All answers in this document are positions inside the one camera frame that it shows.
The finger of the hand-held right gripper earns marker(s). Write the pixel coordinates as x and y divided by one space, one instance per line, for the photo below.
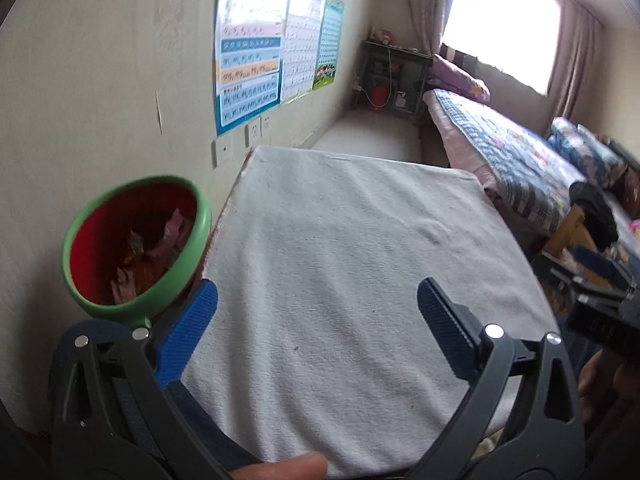
555 270
595 260

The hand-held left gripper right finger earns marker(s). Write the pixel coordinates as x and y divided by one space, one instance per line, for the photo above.
445 330

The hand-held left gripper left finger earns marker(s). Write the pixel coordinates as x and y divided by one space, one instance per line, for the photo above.
192 330

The red bin with green rim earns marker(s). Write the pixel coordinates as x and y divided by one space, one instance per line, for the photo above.
100 240

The person's right hand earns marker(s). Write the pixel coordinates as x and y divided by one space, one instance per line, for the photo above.
605 380

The person's left hand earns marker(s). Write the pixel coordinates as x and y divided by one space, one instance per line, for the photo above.
280 467

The wooden chair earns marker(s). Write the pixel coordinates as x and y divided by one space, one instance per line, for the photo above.
570 232

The black cloth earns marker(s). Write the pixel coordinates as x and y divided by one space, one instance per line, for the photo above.
595 210

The pink foil wrapper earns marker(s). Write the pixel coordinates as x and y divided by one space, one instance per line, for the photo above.
175 232

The folded blue patterned quilts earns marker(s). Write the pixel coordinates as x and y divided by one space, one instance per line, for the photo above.
585 152

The blue plaid quilt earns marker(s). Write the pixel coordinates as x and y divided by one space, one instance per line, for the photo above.
510 160

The white tablecloth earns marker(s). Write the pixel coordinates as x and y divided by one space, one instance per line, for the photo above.
325 260

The bed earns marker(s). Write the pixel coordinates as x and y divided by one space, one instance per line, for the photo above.
460 135

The pale curtain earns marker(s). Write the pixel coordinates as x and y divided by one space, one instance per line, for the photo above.
575 60
430 5

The pink purple pillow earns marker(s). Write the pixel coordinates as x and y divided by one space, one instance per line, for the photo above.
460 77

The small white container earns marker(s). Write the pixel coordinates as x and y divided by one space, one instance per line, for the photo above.
400 99

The small red bucket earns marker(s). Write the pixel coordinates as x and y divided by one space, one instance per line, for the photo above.
378 96

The bright window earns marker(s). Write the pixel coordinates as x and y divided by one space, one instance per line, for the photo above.
500 20

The dark side table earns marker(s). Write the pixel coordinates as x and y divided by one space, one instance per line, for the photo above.
395 50

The white wall plate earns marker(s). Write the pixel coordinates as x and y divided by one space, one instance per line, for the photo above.
221 152

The white wall socket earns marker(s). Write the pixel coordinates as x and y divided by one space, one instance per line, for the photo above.
253 132

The blue bordered wall poster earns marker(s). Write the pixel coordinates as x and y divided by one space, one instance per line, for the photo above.
250 60

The white grid wall poster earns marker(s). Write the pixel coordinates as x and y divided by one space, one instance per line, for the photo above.
300 50

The green bordered wall poster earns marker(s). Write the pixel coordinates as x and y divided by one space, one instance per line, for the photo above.
327 45

